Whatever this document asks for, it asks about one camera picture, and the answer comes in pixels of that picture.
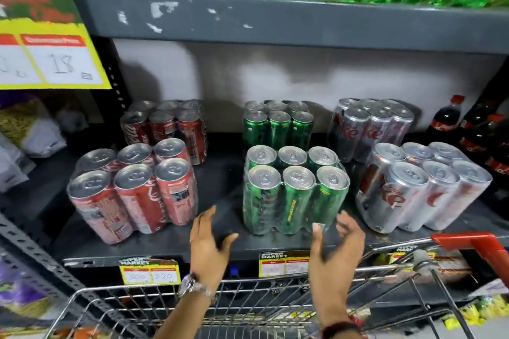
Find dark red thread bracelet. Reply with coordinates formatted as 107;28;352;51
320;320;364;338

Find person's left hand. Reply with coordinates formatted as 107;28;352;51
189;205;239;292

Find wrapped pack of silver cans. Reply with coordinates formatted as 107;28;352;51
355;141;494;235
326;97;415;164

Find yellow noodle snack packet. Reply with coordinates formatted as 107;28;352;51
0;97;67;159

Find cola bottle red cap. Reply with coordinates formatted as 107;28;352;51
457;100;499;141
424;94;466;145
483;140;509;196
459;114;506;164

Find wrapped pack of red cans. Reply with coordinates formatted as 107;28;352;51
66;138;199;245
120;99;208;166

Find person's left forearm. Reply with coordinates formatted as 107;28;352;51
153;285;217;339

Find small yellow price tag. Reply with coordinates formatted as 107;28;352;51
258;250;311;278
119;257;182;287
387;247;440;267

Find purple snack packet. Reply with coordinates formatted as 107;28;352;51
0;258;57;319

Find yellow green snack packets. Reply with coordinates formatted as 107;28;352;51
441;294;509;331

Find person's right hand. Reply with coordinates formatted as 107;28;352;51
308;210;366;327

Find large yellow price sign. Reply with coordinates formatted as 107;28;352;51
0;0;112;91

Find silver wristwatch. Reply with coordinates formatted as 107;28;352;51
177;273;218;304

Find grey perforated angle bar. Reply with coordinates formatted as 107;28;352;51
0;211;148;339

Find person's right forearm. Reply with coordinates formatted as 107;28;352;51
317;317;366;339

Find white snack packet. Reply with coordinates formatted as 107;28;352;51
0;132;37;193

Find black perforated shelf post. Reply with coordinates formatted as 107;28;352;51
89;35;133;123

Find grey metal shelf board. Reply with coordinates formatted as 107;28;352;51
67;0;509;56
0;131;509;270

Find wire shopping cart red handle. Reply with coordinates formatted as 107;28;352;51
44;232;509;339

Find wrapped pack of green cans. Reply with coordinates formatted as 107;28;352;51
242;145;352;236
242;100;315;151

